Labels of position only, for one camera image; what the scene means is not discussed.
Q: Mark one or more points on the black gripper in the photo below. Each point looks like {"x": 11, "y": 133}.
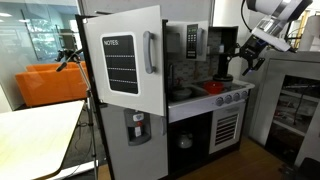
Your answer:
{"x": 251, "y": 48}

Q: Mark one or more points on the red plastic bowl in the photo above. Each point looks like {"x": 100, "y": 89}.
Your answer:
{"x": 213, "y": 87}

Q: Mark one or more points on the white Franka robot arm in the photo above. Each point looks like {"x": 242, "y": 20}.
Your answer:
{"x": 280, "y": 16}

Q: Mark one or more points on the large grey pot black lid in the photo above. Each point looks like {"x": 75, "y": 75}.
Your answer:
{"x": 222, "y": 77}

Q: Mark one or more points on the grey stove knob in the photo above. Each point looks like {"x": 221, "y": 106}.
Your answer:
{"x": 236, "y": 97}
{"x": 244, "y": 94}
{"x": 219, "y": 101}
{"x": 228, "y": 99}

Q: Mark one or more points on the grey open cabinet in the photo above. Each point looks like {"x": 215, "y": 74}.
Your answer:
{"x": 270, "y": 100}

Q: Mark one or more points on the white toy microwave door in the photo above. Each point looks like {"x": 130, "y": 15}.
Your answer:
{"x": 180, "y": 40}

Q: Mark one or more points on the white toy oven door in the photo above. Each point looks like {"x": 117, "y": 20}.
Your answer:
{"x": 226, "y": 128}

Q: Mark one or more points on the small grey pot with lid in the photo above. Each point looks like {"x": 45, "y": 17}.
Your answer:
{"x": 181, "y": 94}

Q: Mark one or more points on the grey toy faucet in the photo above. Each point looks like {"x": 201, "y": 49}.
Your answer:
{"x": 171, "y": 75}

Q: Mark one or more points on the black white toy kitchen playset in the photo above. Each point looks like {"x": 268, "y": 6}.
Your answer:
{"x": 186, "y": 133}

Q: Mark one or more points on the grey toy kettle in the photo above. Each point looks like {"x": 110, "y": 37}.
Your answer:
{"x": 185, "y": 140}

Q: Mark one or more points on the white fridge door with noteboard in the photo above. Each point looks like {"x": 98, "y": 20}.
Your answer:
{"x": 130, "y": 90}

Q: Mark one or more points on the white fridge door with dispenser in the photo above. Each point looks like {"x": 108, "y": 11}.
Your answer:
{"x": 116, "y": 150}

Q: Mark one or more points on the orange sofa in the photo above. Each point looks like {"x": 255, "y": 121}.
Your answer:
{"x": 43, "y": 86}

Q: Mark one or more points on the white table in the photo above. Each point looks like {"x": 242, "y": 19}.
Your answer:
{"x": 30, "y": 136}

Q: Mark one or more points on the black camera tripod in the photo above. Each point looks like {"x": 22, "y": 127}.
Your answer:
{"x": 89, "y": 100}

